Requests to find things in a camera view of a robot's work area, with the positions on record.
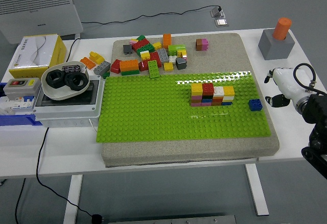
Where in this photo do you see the long light grey brick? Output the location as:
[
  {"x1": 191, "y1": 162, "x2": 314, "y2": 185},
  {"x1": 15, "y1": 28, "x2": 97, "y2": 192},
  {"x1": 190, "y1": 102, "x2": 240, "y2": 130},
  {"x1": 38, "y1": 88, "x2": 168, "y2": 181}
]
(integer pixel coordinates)
[{"x1": 93, "y1": 61, "x2": 111, "y2": 76}]

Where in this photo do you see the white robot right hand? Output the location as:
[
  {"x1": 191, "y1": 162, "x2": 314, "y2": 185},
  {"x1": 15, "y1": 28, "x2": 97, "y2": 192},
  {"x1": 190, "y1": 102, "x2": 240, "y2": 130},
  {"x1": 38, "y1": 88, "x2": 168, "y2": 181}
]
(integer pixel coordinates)
[{"x1": 264, "y1": 67, "x2": 311, "y2": 109}]

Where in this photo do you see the long red toy brick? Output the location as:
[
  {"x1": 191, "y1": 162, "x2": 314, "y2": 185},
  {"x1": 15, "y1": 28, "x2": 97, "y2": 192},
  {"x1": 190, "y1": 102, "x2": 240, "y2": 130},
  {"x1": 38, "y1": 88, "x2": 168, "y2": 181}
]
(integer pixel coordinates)
[{"x1": 131, "y1": 39, "x2": 150, "y2": 52}]

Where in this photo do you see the green toy baseplate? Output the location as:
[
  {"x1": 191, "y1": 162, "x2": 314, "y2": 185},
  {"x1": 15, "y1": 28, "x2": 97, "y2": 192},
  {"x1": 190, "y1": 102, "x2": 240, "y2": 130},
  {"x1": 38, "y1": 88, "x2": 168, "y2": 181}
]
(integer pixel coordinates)
[{"x1": 96, "y1": 70, "x2": 272, "y2": 143}]

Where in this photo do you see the blue plastic bin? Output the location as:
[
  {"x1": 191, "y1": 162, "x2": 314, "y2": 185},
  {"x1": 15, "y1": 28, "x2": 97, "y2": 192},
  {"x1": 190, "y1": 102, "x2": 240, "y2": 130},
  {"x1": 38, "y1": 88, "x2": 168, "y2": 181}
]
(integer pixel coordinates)
[{"x1": 0, "y1": 82, "x2": 43, "y2": 127}]

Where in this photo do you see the open grey floor socket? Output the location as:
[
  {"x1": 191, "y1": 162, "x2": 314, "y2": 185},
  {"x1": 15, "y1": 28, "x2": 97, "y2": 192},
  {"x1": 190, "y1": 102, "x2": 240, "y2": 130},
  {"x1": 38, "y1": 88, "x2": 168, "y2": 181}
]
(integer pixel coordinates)
[{"x1": 210, "y1": 6, "x2": 226, "y2": 18}]

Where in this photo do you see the white and blue circuit breaker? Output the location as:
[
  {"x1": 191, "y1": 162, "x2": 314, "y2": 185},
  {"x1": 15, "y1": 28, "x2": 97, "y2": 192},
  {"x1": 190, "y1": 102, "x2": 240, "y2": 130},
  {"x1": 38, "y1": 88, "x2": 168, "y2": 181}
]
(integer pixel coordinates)
[{"x1": 7, "y1": 95, "x2": 36, "y2": 114}]

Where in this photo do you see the tall orange toy brick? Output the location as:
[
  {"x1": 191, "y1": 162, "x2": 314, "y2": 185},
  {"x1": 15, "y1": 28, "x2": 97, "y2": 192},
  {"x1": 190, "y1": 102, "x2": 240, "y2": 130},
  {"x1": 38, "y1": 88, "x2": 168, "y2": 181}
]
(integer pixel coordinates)
[{"x1": 162, "y1": 33, "x2": 172, "y2": 49}]

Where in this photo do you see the white panel heater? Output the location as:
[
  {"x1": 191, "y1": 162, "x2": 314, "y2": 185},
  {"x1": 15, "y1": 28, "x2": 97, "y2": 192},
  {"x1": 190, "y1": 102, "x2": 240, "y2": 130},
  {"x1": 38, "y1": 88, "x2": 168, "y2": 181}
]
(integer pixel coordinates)
[{"x1": 0, "y1": 0, "x2": 84, "y2": 45}]

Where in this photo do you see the dark grey sloped brick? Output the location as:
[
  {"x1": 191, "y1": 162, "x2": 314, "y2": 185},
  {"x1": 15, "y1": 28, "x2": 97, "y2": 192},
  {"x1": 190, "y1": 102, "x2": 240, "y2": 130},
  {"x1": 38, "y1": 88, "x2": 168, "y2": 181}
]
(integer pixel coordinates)
[{"x1": 175, "y1": 57, "x2": 188, "y2": 70}]

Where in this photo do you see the grey metal plate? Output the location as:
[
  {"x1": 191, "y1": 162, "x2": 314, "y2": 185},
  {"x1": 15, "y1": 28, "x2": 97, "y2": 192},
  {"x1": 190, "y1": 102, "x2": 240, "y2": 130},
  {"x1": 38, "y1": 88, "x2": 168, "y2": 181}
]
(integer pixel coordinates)
[{"x1": 108, "y1": 215, "x2": 237, "y2": 224}]

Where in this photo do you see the light grey toy brick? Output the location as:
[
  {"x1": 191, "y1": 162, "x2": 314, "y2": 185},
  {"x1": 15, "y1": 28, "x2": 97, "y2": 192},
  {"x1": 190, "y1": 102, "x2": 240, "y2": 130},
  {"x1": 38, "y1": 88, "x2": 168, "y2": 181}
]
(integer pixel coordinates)
[{"x1": 157, "y1": 48, "x2": 170, "y2": 63}]

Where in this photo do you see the small dark studded part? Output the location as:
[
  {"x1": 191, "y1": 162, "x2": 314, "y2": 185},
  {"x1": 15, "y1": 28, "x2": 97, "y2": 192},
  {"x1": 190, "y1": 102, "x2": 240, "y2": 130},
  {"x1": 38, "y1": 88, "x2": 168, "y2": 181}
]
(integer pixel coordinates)
[{"x1": 62, "y1": 64, "x2": 81, "y2": 74}]

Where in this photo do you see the long green toy brick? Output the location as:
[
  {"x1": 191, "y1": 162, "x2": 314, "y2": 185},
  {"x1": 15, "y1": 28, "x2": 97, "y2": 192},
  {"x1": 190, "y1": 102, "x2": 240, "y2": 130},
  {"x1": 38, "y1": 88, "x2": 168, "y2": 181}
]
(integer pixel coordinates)
[{"x1": 147, "y1": 59, "x2": 161, "y2": 79}]

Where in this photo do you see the white bowl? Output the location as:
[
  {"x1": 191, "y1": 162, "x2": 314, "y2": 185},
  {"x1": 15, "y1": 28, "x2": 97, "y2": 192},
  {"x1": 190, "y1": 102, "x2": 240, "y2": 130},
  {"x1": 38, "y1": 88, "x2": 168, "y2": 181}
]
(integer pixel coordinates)
[{"x1": 41, "y1": 60, "x2": 90, "y2": 101}]

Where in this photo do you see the white table leg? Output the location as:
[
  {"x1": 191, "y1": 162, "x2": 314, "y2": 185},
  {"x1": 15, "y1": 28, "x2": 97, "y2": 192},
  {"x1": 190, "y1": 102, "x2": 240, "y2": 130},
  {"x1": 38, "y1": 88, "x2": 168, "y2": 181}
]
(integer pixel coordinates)
[
  {"x1": 244, "y1": 164, "x2": 270, "y2": 217},
  {"x1": 63, "y1": 175, "x2": 84, "y2": 224}
]

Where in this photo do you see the red sloped toy brick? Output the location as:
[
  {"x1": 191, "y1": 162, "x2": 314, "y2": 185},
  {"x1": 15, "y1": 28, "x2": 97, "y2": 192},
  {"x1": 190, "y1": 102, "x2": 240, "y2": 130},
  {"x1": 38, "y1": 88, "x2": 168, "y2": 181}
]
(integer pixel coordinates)
[{"x1": 110, "y1": 59, "x2": 122, "y2": 74}]

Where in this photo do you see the yellow shaped toy piece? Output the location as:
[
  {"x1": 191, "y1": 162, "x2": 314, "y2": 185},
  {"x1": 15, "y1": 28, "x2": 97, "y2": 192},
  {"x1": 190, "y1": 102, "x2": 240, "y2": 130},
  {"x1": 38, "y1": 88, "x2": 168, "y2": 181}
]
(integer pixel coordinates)
[{"x1": 89, "y1": 51, "x2": 105, "y2": 65}]

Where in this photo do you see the large black plastic nut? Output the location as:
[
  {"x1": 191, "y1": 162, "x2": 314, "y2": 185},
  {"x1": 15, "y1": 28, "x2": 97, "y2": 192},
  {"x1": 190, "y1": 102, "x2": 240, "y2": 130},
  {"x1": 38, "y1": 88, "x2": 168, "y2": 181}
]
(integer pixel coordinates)
[
  {"x1": 45, "y1": 69, "x2": 66, "y2": 89},
  {"x1": 63, "y1": 72, "x2": 89, "y2": 92}
]

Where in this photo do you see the orange cylinder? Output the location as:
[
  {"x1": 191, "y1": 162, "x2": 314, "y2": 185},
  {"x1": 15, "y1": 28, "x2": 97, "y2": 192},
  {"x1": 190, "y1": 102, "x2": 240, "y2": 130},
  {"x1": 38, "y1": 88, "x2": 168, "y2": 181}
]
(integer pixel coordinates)
[{"x1": 272, "y1": 17, "x2": 292, "y2": 41}]

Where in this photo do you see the yellow and white tissue box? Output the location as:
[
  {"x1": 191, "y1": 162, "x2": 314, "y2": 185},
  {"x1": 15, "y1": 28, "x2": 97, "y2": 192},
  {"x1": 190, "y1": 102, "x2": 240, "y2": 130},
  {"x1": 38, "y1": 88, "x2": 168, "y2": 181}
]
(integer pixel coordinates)
[{"x1": 9, "y1": 34, "x2": 67, "y2": 79}]

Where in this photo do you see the black heater power cable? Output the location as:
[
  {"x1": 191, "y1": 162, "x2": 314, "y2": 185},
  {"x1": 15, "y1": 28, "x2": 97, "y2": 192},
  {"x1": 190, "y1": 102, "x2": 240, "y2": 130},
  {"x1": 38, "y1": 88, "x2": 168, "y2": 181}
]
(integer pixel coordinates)
[{"x1": 82, "y1": 5, "x2": 222, "y2": 26}]

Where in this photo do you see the lime green toy brick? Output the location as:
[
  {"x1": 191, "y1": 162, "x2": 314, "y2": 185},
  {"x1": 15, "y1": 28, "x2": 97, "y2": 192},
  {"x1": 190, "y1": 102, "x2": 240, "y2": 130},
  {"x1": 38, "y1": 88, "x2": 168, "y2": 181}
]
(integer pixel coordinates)
[{"x1": 168, "y1": 44, "x2": 187, "y2": 57}]

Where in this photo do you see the grey-brown foam mat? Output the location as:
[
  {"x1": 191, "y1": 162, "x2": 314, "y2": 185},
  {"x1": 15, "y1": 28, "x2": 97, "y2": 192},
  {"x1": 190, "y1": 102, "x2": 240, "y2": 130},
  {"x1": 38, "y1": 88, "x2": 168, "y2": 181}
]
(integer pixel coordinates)
[{"x1": 101, "y1": 32, "x2": 281, "y2": 168}]

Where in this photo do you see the flat orange toy brick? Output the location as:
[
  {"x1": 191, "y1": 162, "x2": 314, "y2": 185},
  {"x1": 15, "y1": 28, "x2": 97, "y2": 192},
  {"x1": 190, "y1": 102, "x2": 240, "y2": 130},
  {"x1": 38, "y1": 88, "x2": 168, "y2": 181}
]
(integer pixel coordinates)
[{"x1": 80, "y1": 57, "x2": 97, "y2": 70}]

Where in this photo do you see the black cord with plug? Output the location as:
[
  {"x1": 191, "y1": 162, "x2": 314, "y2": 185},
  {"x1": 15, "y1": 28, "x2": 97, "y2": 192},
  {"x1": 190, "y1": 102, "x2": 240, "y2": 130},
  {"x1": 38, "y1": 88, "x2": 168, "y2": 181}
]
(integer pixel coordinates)
[{"x1": 35, "y1": 127, "x2": 103, "y2": 224}]

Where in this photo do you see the grey block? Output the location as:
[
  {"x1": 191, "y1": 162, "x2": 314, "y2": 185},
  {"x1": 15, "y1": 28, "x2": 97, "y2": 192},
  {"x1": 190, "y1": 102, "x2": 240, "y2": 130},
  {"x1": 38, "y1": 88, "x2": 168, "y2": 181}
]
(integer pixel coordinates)
[{"x1": 258, "y1": 28, "x2": 296, "y2": 61}]

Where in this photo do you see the long orange toy brick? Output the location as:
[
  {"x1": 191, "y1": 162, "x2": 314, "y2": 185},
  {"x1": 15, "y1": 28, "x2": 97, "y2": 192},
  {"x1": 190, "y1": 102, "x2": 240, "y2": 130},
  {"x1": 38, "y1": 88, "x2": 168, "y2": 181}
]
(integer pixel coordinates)
[{"x1": 119, "y1": 59, "x2": 140, "y2": 72}]

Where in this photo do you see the grey electrical enclosure box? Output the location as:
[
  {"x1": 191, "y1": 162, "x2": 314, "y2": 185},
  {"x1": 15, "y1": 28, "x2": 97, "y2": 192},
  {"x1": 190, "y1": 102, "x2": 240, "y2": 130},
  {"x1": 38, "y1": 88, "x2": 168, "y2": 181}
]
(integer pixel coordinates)
[{"x1": 33, "y1": 74, "x2": 105, "y2": 128}]

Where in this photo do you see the grey push-button switch box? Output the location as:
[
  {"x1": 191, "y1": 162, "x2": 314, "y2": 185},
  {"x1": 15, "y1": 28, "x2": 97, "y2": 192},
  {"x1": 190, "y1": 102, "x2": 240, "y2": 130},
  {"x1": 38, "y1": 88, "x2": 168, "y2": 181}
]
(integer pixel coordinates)
[{"x1": 3, "y1": 77, "x2": 42, "y2": 100}]

